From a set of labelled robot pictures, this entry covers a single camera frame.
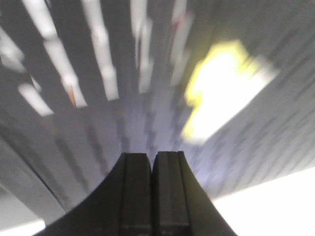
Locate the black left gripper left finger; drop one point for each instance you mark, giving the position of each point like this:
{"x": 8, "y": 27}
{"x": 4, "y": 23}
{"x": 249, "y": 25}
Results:
{"x": 119, "y": 206}

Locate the yellow toggle switch lower left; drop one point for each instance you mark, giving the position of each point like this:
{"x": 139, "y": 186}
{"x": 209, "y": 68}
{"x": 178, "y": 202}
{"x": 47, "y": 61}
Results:
{"x": 221, "y": 86}

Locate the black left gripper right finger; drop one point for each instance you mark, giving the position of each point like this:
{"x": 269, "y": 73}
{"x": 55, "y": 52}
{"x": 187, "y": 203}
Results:
{"x": 180, "y": 206}

